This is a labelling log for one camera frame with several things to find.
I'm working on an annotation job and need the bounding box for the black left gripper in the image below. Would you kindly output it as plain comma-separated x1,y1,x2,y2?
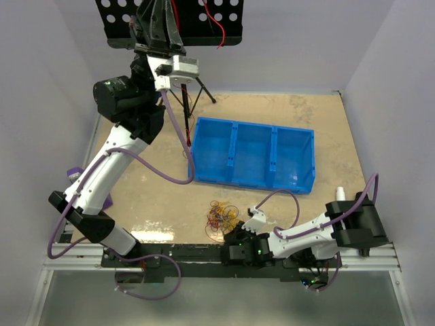
129,0,186,106

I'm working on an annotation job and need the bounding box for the yellow cable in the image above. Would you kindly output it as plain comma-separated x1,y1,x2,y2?
213,203,241,228

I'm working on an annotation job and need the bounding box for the blue three-compartment plastic bin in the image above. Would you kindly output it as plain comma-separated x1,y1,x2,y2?
191,117,316,194

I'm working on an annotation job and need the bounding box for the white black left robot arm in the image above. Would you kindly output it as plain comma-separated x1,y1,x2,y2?
49,1,198,266

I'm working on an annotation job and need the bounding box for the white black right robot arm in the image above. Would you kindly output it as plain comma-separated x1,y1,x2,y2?
220,193,389,268

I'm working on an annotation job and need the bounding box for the black music stand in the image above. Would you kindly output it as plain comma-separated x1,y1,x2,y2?
93,1,243,144

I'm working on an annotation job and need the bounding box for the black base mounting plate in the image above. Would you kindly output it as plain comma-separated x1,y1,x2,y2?
101,243,342,287

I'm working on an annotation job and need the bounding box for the white microphone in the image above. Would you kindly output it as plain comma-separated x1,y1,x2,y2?
336,186,346,201

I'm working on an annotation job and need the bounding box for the black microphone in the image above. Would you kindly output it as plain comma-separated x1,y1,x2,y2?
355,192,367,200

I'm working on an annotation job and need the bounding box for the purple box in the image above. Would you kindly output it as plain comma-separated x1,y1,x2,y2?
67,166,113,211

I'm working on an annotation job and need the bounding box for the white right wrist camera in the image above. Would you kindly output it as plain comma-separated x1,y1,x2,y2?
242,206,266,234

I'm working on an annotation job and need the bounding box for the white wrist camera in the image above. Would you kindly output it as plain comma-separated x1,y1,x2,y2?
242,206,266,234
152,55,199,91

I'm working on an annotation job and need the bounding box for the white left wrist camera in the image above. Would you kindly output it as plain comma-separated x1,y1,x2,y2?
152,55,199,91

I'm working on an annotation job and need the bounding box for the aluminium frame rail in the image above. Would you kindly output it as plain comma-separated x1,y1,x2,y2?
42,242,400,272

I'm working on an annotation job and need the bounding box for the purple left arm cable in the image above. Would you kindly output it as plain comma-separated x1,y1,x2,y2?
46,88,196,259

